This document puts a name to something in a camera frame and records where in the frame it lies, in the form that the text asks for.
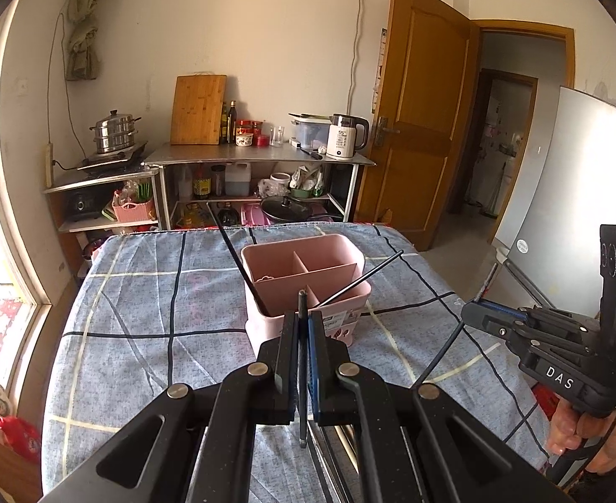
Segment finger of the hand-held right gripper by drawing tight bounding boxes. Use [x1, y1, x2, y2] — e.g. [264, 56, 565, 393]
[473, 298, 603, 345]
[461, 301, 606, 360]

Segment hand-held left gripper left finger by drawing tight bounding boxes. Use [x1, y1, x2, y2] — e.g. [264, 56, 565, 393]
[38, 311, 301, 503]

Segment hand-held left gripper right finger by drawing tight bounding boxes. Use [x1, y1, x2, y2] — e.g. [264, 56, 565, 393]
[307, 311, 572, 503]

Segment black chopstick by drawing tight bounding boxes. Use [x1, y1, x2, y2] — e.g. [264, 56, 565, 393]
[317, 250, 405, 309]
[205, 202, 269, 318]
[297, 290, 309, 450]
[415, 262, 500, 389]

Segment pink utensil holder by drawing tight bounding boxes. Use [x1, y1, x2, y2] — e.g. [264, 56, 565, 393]
[241, 235, 372, 357]

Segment wooden chopstick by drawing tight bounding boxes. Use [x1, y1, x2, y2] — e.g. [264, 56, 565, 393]
[338, 426, 358, 488]

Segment person's right hand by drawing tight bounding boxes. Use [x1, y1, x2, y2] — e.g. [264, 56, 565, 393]
[546, 401, 616, 477]

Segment silver refrigerator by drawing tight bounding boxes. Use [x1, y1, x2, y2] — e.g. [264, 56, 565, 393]
[491, 86, 616, 320]

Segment blue-grey checked blanket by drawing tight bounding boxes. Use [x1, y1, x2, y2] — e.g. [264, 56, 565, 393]
[40, 223, 550, 503]

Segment black pan with lid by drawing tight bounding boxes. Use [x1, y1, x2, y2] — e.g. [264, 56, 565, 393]
[260, 195, 314, 226]

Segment crumpled plastic bags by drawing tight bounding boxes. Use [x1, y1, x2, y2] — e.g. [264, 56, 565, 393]
[258, 165, 330, 200]

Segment white jerry can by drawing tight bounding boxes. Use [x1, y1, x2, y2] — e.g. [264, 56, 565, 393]
[225, 162, 252, 197]

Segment soy sauce bottle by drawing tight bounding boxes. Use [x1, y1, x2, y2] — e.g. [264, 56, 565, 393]
[192, 165, 211, 200]

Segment wooden door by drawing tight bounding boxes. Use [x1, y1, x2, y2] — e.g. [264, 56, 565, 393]
[359, 0, 481, 252]

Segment steel kitchen table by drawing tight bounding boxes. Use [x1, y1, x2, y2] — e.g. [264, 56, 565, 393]
[143, 141, 378, 231]

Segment pink plastic basket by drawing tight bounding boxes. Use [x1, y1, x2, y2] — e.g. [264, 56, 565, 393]
[113, 191, 156, 223]

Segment white electric kettle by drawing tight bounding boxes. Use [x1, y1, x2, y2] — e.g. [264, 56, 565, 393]
[326, 114, 370, 161]

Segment clear plastic container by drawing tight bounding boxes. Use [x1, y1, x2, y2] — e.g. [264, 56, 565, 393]
[288, 112, 335, 150]

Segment black kitchen appliance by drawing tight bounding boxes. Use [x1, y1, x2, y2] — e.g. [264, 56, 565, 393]
[65, 191, 104, 221]

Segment low steel side shelf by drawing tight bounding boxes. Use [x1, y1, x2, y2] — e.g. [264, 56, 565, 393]
[43, 166, 162, 234]

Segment red plastic bag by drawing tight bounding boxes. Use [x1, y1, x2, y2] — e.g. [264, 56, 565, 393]
[0, 416, 41, 462]

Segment black induction cooker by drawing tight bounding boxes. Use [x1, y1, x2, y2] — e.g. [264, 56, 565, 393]
[77, 141, 148, 171]

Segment bamboo cutting board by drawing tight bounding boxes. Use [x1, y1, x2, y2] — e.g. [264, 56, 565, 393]
[170, 74, 228, 146]

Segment stainless steel steamer pot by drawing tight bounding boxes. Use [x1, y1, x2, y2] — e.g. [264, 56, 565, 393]
[88, 110, 142, 155]

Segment metal door handle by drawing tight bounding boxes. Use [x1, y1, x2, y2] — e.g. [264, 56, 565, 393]
[373, 117, 400, 145]

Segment wall calendar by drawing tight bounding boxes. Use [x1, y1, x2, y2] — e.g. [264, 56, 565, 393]
[372, 28, 388, 113]

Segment wall power cable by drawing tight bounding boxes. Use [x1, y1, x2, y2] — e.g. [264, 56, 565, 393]
[350, 0, 366, 116]

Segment window frame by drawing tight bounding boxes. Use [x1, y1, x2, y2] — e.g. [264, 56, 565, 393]
[0, 10, 52, 483]

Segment cloth-wrapped wall pipe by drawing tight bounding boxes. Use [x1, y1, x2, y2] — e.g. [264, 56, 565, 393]
[64, 0, 104, 82]

